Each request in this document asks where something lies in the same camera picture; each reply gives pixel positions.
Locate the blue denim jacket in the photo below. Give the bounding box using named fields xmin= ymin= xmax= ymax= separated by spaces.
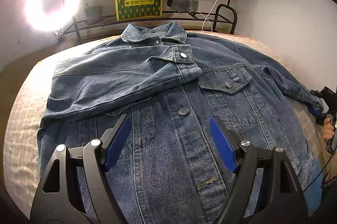
xmin=37 ymin=22 xmax=323 ymax=223

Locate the beige checked bed mattress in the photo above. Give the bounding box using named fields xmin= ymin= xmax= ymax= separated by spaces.
xmin=3 ymin=31 xmax=323 ymax=218

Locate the person's right hand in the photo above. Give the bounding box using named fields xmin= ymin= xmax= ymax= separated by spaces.
xmin=323 ymin=118 xmax=335 ymax=143

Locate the black metal clothes rack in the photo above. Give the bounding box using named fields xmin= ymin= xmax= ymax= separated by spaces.
xmin=55 ymin=0 xmax=238 ymax=44

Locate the white lamp cable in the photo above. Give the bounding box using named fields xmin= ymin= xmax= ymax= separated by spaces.
xmin=196 ymin=0 xmax=225 ymax=32

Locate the round ring light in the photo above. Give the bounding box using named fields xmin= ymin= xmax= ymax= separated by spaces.
xmin=24 ymin=0 xmax=80 ymax=32

